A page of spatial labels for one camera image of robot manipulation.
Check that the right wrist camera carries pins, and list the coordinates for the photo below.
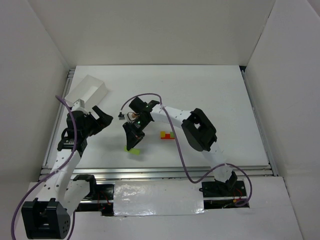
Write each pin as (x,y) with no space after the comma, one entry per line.
(129,116)

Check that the red rectangular wood block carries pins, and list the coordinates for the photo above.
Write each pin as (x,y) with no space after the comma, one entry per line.
(167,137)

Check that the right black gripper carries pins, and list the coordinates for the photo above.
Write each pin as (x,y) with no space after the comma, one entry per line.
(135,129)

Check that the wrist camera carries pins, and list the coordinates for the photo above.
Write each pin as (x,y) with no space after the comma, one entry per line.
(78,105)
(129,116)

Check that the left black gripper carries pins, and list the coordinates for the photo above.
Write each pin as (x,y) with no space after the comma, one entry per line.
(94,120)

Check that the aluminium rail frame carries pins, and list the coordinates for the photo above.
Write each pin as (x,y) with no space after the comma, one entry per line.
(159,159)

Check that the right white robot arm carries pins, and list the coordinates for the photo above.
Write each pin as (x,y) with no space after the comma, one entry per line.
(199,132)

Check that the white plastic bin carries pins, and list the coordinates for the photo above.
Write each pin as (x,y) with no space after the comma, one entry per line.
(90,90)

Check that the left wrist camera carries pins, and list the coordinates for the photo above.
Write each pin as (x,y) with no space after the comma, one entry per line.
(78,105)

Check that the shiny white tape sheet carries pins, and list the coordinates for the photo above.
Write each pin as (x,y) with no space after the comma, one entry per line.
(157,198)

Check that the green wood arch block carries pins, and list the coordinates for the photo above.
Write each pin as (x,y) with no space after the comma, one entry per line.
(134,151)

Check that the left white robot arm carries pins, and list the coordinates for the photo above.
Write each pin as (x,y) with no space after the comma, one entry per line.
(48,216)

